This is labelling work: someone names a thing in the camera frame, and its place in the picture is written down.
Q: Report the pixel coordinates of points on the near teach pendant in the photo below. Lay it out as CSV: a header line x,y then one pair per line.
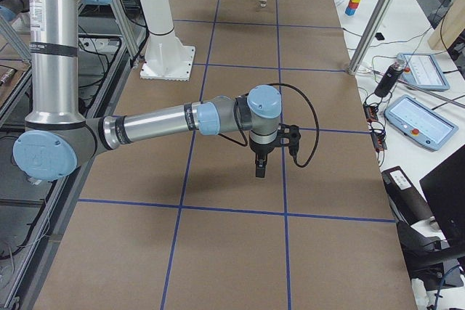
x,y
420,123

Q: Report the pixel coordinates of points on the black box with label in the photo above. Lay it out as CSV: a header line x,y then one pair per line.
x,y
405,199

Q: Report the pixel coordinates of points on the black monitor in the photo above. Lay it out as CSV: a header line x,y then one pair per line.
x,y
443,188

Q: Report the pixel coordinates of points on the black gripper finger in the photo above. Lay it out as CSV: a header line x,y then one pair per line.
x,y
260,167

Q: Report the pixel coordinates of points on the stacked coloured toy blocks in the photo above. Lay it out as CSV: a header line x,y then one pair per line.
x,y
352,7

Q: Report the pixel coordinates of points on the far teach pendant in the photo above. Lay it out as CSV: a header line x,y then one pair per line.
x,y
422,70

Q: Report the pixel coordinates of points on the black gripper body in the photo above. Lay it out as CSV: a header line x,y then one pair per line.
x,y
262,149

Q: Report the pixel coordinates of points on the aluminium frame post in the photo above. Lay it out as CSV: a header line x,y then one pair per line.
x,y
368,34

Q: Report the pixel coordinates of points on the orange circuit board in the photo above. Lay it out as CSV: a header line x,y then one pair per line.
x,y
370,113

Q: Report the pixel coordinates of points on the black cylindrical device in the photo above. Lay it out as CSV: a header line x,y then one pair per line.
x,y
388,80

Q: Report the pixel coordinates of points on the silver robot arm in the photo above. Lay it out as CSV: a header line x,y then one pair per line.
x,y
58,139

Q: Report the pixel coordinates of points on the teach pendant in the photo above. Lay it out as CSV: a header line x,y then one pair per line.
x,y
420,123
422,70

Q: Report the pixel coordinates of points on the white camera stand column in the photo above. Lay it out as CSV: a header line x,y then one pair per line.
x,y
165,55

